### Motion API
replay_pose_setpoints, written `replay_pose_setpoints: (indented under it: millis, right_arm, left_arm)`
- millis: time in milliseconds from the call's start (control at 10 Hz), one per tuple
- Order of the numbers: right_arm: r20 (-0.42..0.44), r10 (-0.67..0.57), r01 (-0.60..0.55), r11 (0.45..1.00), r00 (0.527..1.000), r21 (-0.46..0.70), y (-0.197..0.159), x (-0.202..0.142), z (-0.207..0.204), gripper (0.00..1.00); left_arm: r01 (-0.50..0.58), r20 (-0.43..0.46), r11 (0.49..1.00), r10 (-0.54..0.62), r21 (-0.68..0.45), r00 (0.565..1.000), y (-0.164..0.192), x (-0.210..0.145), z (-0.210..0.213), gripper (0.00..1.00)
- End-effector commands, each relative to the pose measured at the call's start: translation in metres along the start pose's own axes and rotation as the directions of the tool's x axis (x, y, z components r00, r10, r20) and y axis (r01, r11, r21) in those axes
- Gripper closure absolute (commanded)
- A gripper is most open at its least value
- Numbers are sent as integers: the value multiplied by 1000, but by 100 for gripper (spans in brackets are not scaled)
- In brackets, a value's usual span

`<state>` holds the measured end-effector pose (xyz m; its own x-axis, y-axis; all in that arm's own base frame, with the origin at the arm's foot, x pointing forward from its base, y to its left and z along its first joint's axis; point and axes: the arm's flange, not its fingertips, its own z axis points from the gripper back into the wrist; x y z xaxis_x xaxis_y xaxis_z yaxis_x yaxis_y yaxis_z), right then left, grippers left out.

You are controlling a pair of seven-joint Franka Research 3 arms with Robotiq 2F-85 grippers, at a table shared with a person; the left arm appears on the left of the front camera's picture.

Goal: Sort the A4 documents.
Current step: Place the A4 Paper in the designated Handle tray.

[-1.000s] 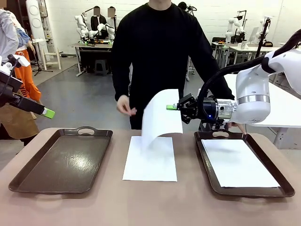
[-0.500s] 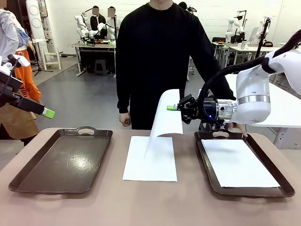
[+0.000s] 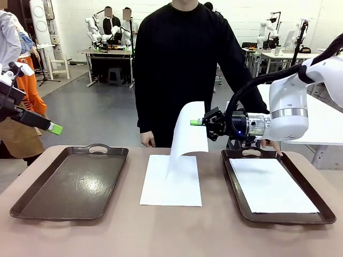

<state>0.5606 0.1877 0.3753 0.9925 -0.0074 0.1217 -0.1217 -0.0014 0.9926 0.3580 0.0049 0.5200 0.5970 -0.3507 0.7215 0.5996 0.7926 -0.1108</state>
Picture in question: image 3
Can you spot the white A4 paper sheet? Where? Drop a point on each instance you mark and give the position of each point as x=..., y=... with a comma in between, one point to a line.
x=270, y=184
x=171, y=192
x=187, y=134

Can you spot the person's right forearm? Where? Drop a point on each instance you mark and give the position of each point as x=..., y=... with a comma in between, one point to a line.
x=146, y=115

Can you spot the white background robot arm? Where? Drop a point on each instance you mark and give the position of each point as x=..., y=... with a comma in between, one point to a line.
x=116, y=29
x=297, y=40
x=92, y=26
x=264, y=29

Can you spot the person's right hand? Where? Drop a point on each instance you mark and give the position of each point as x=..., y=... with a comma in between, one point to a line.
x=148, y=139

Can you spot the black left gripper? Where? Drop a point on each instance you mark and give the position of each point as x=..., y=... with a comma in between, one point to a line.
x=8, y=99

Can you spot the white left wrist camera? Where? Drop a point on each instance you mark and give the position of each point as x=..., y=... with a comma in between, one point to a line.
x=24, y=70

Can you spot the brown plastic tray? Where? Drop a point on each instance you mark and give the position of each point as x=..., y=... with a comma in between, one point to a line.
x=72, y=182
x=289, y=219

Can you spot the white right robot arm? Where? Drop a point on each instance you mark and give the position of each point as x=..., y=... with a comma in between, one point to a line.
x=288, y=101

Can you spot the person's left hand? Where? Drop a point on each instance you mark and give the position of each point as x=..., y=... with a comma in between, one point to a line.
x=269, y=143

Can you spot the bystander in pale jacket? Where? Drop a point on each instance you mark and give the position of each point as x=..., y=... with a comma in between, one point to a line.
x=9, y=40

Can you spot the white tall air conditioner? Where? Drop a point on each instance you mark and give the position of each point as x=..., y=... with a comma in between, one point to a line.
x=40, y=21

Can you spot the background work table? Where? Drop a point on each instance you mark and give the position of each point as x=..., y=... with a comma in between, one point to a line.
x=107, y=53

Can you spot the white paper cup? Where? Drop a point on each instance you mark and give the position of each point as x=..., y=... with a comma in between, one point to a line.
x=276, y=52

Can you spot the gray plastic stool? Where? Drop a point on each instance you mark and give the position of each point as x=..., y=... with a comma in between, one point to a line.
x=115, y=76

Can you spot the black tripod stand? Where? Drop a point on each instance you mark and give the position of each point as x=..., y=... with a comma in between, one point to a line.
x=297, y=53

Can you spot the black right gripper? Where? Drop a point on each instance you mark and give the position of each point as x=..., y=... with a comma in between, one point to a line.
x=238, y=125

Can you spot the person's black sweater torso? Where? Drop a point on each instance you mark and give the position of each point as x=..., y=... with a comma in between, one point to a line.
x=182, y=67

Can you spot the background person in black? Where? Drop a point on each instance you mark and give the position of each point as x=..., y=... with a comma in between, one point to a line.
x=111, y=26

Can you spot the background person in white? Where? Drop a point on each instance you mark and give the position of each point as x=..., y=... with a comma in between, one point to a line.
x=126, y=32

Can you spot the person's left forearm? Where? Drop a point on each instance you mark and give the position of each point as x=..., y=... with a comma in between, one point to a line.
x=260, y=104

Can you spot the bystander in orange trousers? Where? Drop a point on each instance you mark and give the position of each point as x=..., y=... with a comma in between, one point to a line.
x=32, y=91

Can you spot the white background table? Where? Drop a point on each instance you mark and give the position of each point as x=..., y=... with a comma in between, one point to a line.
x=294, y=55

